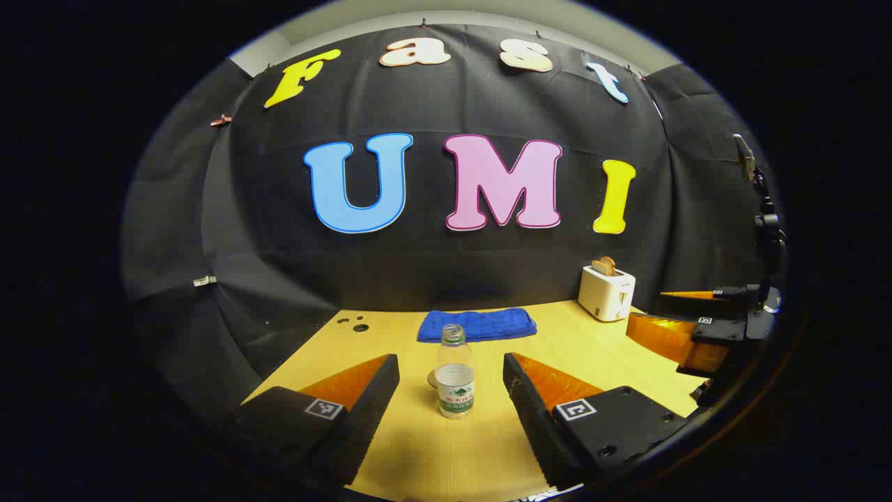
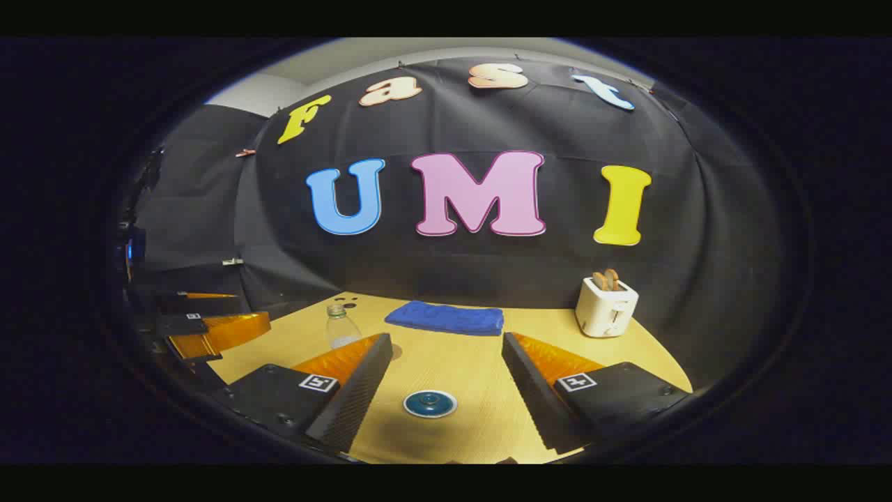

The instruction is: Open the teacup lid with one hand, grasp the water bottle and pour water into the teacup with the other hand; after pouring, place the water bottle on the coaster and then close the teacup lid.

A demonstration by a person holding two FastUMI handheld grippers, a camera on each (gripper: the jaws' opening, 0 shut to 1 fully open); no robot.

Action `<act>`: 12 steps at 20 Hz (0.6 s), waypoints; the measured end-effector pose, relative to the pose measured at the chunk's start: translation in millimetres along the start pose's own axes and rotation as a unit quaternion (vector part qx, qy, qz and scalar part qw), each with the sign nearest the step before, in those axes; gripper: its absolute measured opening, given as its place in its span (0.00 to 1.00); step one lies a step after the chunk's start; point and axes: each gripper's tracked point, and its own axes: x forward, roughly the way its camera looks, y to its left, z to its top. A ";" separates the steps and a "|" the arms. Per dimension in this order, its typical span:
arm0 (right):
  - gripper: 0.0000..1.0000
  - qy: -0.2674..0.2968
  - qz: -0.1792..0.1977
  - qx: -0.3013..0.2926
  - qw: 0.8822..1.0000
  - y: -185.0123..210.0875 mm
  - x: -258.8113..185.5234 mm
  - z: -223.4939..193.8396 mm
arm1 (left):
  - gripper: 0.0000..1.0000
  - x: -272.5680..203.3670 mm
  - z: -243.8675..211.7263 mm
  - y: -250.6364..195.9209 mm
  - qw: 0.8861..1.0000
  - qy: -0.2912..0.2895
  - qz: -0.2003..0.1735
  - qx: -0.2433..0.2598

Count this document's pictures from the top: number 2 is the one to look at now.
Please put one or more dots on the toast slice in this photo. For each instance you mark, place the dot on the toast slice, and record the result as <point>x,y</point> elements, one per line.
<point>599,282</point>
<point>613,278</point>

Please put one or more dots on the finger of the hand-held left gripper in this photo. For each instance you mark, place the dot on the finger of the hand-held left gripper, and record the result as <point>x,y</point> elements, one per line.
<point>175,325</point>
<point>202,305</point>

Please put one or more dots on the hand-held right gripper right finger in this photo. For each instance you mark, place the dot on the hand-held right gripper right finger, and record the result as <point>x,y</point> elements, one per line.
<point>533,394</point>

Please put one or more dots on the blue folded towel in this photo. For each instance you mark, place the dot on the blue folded towel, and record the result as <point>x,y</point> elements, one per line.
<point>446,318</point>

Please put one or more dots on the brown round coaster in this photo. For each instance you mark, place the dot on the brown round coaster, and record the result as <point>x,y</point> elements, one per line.
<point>396,351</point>

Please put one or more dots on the clear plastic water bottle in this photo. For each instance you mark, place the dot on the clear plastic water bottle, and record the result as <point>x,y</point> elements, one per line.
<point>341,328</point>

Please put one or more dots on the white teacup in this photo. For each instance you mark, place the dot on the white teacup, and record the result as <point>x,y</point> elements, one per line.
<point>405,406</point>

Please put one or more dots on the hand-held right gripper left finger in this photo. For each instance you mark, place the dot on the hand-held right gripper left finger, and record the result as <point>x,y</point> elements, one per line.
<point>359,390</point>

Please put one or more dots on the black backdrop cloth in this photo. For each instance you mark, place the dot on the black backdrop cloth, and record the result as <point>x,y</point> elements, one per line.
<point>488,272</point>

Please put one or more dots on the white toaster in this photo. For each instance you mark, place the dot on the white toaster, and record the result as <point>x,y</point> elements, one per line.
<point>603,310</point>

